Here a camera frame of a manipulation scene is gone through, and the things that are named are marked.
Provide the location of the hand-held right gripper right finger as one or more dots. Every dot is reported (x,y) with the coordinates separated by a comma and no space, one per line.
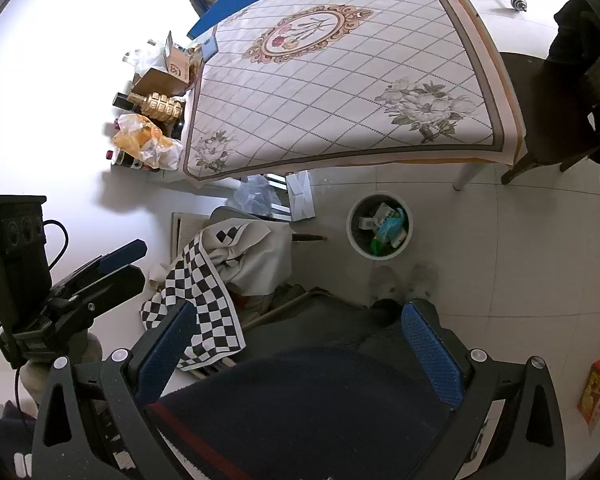
(432,355)

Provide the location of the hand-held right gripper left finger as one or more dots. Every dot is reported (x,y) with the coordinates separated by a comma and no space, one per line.
(170,345)

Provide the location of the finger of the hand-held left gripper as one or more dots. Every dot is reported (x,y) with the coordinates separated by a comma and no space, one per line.
(112,287)
(125,252)

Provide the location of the white trash bin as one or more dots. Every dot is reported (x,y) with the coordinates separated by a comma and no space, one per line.
(352,240)

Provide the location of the grey slipper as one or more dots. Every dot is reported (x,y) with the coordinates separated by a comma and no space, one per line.
(424,280)
(385,282)

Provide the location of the checkered cloth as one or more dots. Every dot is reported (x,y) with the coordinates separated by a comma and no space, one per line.
(210,280)

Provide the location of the person's grey pants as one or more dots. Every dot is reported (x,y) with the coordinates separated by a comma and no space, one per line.
(330,320)

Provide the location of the orange plastic bag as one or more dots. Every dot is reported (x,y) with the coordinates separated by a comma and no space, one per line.
(140,140)

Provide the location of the white plastic bag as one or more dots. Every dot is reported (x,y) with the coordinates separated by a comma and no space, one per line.
(255,195)

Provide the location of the person's navy sweater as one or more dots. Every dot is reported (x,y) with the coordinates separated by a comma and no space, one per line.
(300,410)

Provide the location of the gold bottle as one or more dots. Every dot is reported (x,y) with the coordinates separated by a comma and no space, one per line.
(162,105)

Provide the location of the white table leg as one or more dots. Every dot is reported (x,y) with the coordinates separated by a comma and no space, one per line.
(467,177)

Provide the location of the white paper box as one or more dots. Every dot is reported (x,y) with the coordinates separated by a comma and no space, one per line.
(300,195)

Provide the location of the cardboard box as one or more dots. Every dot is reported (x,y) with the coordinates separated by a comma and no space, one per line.
(172,67)

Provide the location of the dark wooden chair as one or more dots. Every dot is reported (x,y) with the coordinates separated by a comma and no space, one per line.
(535,110)

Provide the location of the blue board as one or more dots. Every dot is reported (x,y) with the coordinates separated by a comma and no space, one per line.
(230,7)

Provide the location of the patterned tablecloth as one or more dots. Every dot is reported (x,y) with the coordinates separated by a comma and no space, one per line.
(340,90)

